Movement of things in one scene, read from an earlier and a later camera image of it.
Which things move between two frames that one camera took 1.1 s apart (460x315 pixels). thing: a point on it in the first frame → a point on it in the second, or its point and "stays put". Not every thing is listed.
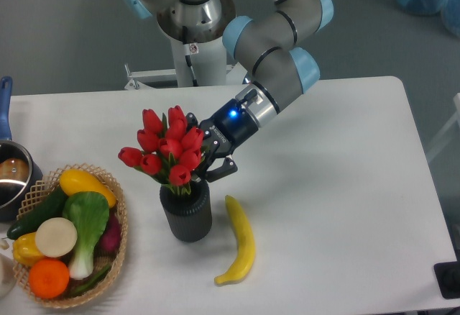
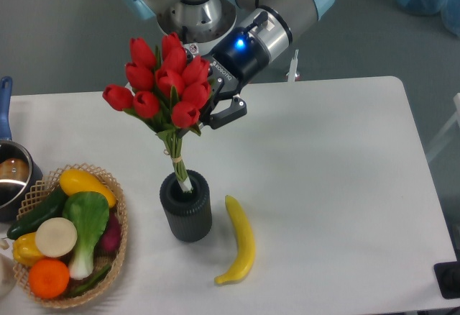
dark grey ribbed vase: x=189 y=216 stays put
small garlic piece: x=4 y=244 stays put
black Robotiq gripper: x=231 y=128 → x=238 y=57
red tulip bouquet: x=167 y=147 → x=166 y=90
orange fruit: x=49 y=278 stays put
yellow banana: x=246 y=244 stays put
